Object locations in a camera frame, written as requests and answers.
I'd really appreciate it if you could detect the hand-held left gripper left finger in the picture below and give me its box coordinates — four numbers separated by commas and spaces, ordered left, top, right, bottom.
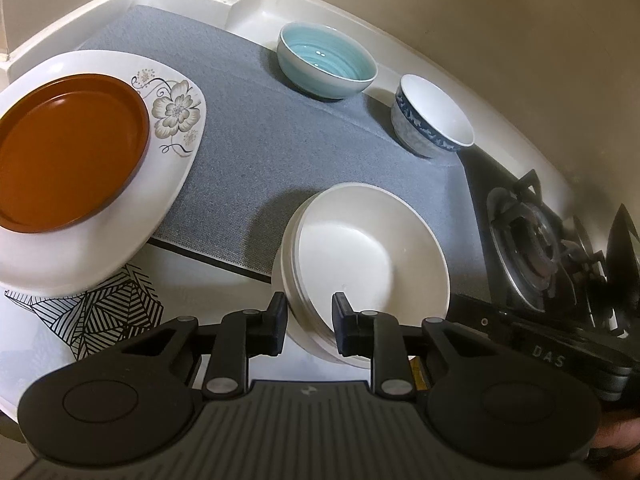
127, 291, 288, 396

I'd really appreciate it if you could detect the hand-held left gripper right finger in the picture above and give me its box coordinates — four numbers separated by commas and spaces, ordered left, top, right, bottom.
332, 293, 480, 397

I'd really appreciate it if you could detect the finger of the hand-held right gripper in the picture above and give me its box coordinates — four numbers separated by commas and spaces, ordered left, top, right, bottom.
447, 294, 516, 343

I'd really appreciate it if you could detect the cream bowl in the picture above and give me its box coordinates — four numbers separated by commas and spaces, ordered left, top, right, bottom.
271, 182, 452, 370

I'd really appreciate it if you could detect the large white flower plate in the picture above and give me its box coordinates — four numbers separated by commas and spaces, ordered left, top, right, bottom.
0, 50, 208, 297

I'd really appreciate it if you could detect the white bowl blue pattern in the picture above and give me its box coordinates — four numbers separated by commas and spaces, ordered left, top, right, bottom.
391, 74, 475, 158

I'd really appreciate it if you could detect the brown round plate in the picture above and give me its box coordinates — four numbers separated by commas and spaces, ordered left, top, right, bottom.
0, 73, 152, 234

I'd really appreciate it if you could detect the light blue ribbed bowl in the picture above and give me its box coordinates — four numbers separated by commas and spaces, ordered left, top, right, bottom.
277, 22, 378, 101

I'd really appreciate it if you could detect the person's right hand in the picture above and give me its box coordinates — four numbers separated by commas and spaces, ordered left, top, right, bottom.
592, 410, 640, 463

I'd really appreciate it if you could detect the stove burner pan support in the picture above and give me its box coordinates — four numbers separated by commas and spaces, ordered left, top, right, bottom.
486, 170, 608, 318

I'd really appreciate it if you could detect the black pointed object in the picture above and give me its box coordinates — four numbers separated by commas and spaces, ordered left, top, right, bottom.
602, 203, 640, 311

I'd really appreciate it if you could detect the black gas stove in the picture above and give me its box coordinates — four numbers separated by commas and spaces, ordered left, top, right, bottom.
452, 150, 640, 346

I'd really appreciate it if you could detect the black white patterned cloth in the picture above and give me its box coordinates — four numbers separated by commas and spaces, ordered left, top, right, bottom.
4, 262, 166, 363

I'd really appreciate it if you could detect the grey mat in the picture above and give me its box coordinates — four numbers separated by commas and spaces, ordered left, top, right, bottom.
75, 5, 488, 301

